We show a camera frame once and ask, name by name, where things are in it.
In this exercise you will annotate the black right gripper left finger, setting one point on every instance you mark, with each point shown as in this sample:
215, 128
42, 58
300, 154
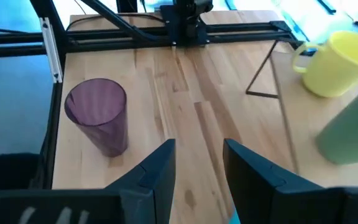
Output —
157, 177

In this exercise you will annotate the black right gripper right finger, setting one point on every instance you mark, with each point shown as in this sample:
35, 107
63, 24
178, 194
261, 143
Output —
253, 183

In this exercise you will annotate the purple translucent tumbler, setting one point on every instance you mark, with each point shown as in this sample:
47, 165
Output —
104, 124

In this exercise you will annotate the green plastic cup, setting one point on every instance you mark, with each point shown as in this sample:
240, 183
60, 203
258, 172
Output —
356, 133

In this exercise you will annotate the yellow plastic mug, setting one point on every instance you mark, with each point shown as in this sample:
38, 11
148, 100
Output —
334, 74

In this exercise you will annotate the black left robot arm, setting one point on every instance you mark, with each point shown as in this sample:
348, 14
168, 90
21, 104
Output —
185, 28

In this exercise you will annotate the light wooden shelf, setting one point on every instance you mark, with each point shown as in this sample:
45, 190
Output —
309, 130

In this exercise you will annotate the blue plastic cup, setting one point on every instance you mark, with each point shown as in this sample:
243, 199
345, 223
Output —
234, 219

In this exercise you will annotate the black fabric bundle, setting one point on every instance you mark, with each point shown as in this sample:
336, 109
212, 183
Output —
5, 171

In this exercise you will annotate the silver aluminium extrusion post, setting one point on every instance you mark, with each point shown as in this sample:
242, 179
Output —
51, 49

